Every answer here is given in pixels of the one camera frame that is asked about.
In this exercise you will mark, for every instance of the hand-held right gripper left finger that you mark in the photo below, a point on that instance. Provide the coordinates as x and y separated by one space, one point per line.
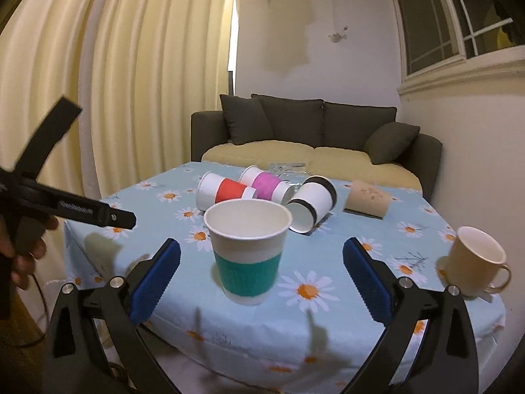
158 283

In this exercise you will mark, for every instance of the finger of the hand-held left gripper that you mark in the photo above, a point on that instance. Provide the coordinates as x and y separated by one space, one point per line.
82 209
53 131

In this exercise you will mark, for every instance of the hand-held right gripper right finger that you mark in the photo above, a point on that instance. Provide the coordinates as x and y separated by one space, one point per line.
367 283

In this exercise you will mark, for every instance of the teal band paper cup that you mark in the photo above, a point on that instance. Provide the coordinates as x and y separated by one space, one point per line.
246 275

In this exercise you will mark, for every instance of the brown paper cup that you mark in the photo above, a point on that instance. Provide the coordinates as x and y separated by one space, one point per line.
369 199

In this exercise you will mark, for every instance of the black band paper cup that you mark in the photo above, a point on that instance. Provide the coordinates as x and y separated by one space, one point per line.
313 197

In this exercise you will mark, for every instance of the red band paper cup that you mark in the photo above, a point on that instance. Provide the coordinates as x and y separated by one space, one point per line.
229 191

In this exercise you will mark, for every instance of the pink band paper cup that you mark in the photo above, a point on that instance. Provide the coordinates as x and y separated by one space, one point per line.
264 184

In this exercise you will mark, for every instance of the person's left hand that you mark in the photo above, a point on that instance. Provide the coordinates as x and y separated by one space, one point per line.
30 250

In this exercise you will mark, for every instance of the cream curtain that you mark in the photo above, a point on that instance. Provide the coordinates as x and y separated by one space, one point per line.
123 69

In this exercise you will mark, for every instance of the beige ceramic mug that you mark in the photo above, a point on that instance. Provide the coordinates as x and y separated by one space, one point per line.
471 266

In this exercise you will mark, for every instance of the blue daisy tablecloth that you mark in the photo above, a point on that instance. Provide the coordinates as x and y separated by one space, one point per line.
254 328

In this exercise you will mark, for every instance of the clear glass object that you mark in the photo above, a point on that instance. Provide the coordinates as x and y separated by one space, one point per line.
287 168

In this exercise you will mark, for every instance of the dark grey square cushion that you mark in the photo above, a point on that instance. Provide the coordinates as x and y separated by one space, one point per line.
244 121
389 143

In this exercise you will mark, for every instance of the dark grey sofa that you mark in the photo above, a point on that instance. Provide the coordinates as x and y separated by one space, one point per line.
205 131

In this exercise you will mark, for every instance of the dark grey wide cushion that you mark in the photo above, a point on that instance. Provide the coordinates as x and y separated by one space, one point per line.
352 125
293 121

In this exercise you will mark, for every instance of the yellow sofa blanket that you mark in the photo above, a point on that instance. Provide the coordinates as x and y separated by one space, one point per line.
262 154

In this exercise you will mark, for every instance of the white framed window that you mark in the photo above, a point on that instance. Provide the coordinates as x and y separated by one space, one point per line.
430 28

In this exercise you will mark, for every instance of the hanging wall ornament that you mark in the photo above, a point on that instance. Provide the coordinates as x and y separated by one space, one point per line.
337 37

